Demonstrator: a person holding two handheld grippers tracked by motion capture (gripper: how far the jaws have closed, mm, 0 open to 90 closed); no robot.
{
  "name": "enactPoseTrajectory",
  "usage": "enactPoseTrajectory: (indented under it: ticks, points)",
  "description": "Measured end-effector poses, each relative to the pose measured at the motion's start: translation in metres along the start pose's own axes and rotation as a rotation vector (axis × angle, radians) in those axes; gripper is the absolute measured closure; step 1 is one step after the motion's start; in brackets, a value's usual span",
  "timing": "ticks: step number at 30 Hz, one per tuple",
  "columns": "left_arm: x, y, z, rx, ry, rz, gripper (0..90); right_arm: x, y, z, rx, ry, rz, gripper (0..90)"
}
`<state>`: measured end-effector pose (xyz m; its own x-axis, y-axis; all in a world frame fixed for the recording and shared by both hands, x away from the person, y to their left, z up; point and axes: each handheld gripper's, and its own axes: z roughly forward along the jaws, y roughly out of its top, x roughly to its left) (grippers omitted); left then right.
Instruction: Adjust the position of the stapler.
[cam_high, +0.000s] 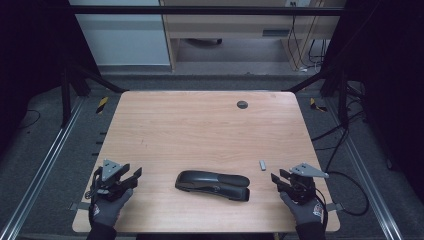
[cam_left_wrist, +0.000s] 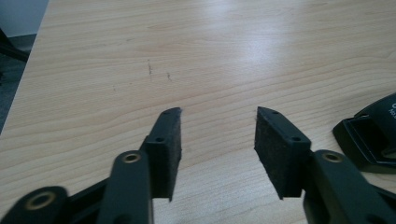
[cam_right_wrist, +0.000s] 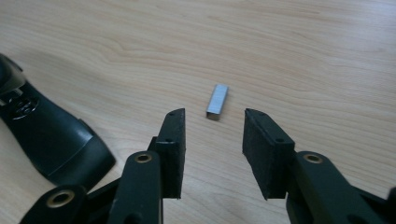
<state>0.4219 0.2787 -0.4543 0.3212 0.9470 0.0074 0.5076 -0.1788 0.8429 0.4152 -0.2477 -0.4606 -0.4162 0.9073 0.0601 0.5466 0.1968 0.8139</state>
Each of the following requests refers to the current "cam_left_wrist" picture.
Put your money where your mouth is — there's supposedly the black stapler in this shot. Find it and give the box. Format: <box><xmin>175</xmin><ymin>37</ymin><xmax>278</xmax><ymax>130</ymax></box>
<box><xmin>332</xmin><ymin>92</ymin><xmax>396</xmax><ymax>175</ymax></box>

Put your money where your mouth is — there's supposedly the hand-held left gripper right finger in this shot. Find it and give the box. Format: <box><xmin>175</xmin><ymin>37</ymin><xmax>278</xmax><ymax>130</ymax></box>
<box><xmin>253</xmin><ymin>105</ymin><xmax>313</xmax><ymax>201</ymax></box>

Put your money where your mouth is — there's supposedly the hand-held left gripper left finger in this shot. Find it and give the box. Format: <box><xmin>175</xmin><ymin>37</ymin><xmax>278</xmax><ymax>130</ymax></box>
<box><xmin>139</xmin><ymin>106</ymin><xmax>183</xmax><ymax>203</ymax></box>

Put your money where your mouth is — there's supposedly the black metal frame stand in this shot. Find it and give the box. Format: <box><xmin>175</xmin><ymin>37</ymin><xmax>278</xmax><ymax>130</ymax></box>
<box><xmin>0</xmin><ymin>27</ymin><xmax>31</xmax><ymax>63</ymax></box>

